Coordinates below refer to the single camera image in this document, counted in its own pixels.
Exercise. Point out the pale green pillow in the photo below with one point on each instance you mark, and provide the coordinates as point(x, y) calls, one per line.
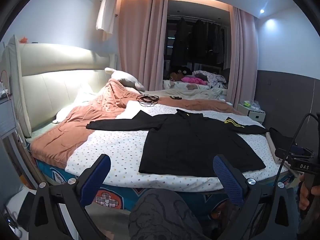
point(82, 95)

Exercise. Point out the cream plush pillow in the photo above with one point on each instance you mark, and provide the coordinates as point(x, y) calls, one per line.
point(125, 78)

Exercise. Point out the small orange item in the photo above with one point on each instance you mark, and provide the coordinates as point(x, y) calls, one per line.
point(23, 39)

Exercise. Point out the white nightstand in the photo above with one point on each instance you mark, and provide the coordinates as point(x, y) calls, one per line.
point(253, 116)

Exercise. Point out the grey bedside shelf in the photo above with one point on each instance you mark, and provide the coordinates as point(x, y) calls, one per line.
point(7, 120)

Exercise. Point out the pink cloth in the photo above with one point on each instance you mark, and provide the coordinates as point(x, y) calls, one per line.
point(193, 80)

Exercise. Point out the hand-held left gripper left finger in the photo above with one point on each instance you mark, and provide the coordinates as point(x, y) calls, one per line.
point(96, 180)

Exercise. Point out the brown plush toy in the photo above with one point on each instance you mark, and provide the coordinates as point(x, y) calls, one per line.
point(177, 75)

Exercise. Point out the pink curtain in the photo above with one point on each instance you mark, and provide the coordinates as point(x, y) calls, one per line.
point(140, 42)
point(242, 55)

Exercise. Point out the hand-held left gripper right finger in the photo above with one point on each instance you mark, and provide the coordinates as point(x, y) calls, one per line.
point(228, 180)

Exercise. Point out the person's leg in patterned trousers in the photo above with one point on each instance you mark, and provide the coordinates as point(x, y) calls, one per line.
point(162, 215)

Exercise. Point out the orange quilt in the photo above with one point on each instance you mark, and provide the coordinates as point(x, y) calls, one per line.
point(62, 135)

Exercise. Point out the black jacket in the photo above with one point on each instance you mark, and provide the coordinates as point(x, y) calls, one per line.
point(200, 145)

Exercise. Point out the white floral bed sheet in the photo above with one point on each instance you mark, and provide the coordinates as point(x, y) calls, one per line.
point(112, 150)

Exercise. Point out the person's right hand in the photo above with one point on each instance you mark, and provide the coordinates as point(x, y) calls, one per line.
point(303, 195)

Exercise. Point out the row of dark hanging clothes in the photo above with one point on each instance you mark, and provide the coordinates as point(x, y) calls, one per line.
point(197, 40)

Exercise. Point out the white hanging shirt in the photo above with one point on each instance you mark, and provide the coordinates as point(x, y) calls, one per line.
point(106, 15)

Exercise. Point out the cream padded headboard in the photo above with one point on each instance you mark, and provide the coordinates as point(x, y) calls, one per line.
point(50, 90)

